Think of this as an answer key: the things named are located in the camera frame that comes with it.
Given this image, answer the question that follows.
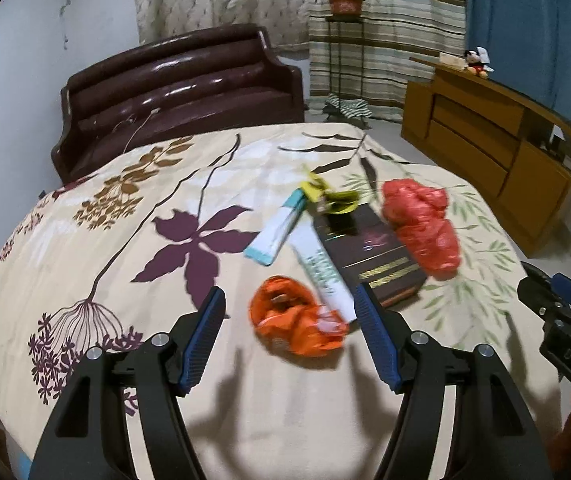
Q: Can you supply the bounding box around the small orange plastic bag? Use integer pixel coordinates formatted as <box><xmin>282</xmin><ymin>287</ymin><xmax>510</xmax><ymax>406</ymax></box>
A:
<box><xmin>249</xmin><ymin>275</ymin><xmax>350</xmax><ymax>358</ymax></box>

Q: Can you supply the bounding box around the white tube with green print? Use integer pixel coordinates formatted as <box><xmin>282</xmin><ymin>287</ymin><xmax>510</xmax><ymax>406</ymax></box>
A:
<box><xmin>288</xmin><ymin>225</ymin><xmax>359</xmax><ymax>323</ymax></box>

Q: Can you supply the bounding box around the striped curtain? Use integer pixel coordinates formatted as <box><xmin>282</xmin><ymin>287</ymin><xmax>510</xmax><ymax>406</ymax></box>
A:
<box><xmin>305</xmin><ymin>0</ymin><xmax>466</xmax><ymax>123</ymax></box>

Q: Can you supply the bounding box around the dark brown box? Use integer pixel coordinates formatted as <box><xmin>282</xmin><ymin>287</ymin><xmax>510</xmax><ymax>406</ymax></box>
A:
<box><xmin>313</xmin><ymin>204</ymin><xmax>429</xmax><ymax>308</ymax></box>

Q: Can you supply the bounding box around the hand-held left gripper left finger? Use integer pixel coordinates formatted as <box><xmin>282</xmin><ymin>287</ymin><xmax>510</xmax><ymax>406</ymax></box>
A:
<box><xmin>30</xmin><ymin>286</ymin><xmax>227</xmax><ymax>480</ymax></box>

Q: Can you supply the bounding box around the wooden cabinet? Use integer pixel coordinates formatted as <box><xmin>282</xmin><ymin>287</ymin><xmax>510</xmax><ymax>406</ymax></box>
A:
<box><xmin>400</xmin><ymin>57</ymin><xmax>571</xmax><ymax>256</ymax></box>

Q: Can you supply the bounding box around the mouse plush toy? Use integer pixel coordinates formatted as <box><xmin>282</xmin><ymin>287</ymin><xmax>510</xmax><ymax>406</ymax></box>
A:
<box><xmin>464</xmin><ymin>49</ymin><xmax>490</xmax><ymax>79</ymax></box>

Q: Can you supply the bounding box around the floral printed blanket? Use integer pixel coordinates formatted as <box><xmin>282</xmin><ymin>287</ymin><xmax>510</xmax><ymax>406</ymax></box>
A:
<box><xmin>0</xmin><ymin>122</ymin><xmax>571</xmax><ymax>480</ymax></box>

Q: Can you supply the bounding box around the white cable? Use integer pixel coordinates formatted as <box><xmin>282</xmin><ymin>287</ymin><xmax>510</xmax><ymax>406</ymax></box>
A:
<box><xmin>113</xmin><ymin>107</ymin><xmax>161</xmax><ymax>153</ymax></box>

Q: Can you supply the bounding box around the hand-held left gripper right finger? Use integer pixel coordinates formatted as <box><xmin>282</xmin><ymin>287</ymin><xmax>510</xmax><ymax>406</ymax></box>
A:
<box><xmin>354</xmin><ymin>282</ymin><xmax>553</xmax><ymax>480</ymax></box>

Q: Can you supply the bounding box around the teal-ended white packet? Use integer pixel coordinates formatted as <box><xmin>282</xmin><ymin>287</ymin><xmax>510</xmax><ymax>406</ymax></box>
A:
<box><xmin>243</xmin><ymin>189</ymin><xmax>309</xmax><ymax>267</ymax></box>

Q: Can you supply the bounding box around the large red plastic bag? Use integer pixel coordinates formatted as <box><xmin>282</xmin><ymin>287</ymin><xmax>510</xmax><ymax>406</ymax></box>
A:
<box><xmin>380</xmin><ymin>177</ymin><xmax>462</xmax><ymax>277</ymax></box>

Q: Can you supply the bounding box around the brown leather sofa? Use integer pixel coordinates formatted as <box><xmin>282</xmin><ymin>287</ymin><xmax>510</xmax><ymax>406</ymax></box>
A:
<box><xmin>50</xmin><ymin>24</ymin><xmax>306</xmax><ymax>186</ymax></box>

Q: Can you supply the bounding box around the blue curtain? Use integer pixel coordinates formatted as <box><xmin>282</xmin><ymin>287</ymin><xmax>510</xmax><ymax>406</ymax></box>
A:
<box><xmin>463</xmin><ymin>0</ymin><xmax>571</xmax><ymax>133</ymax></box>

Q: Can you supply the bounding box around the yellow wrapper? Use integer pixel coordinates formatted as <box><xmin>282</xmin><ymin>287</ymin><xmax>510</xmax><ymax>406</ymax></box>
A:
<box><xmin>299</xmin><ymin>165</ymin><xmax>336</xmax><ymax>201</ymax></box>

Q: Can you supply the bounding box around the green wrapper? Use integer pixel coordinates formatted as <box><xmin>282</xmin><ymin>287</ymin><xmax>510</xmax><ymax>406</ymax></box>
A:
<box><xmin>318</xmin><ymin>189</ymin><xmax>361</xmax><ymax>217</ymax></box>

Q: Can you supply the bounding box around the black metal plant stand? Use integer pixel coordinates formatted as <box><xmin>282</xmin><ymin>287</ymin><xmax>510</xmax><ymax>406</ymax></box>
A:
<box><xmin>324</xmin><ymin>14</ymin><xmax>369</xmax><ymax>121</ymax></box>

